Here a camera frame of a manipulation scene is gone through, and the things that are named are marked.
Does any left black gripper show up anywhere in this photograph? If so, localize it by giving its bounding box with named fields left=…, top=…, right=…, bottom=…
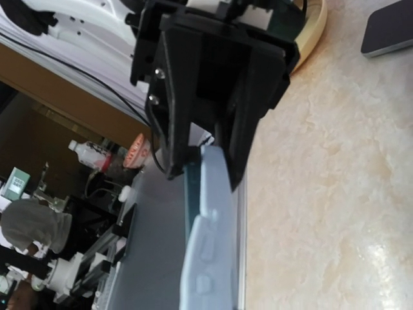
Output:
left=129, top=1, right=299, bottom=190

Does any black phone teal edge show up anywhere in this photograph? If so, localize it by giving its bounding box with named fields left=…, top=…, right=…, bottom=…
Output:
left=183, top=146, right=201, bottom=241

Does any black phone silver edge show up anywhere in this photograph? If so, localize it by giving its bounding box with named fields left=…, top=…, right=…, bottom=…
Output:
left=361, top=0, right=412, bottom=58

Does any light blue phone case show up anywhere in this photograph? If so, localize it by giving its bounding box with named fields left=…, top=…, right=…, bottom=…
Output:
left=179, top=146, right=238, bottom=310

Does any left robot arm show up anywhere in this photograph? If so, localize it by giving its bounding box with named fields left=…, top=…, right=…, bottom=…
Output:
left=1, top=1, right=306, bottom=187

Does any dark green mug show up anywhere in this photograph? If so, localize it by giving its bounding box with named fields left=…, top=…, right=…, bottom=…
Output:
left=267, top=0, right=308, bottom=41

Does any beige round plate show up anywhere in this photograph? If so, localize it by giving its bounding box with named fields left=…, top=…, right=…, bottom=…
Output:
left=292, top=0, right=328, bottom=74

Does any plastic drink bottle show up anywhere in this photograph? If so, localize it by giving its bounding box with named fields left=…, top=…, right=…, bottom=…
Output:
left=68, top=140, right=112, bottom=172

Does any person in grey shirt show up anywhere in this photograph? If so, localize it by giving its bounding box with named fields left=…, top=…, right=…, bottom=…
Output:
left=1, top=199, right=74, bottom=255

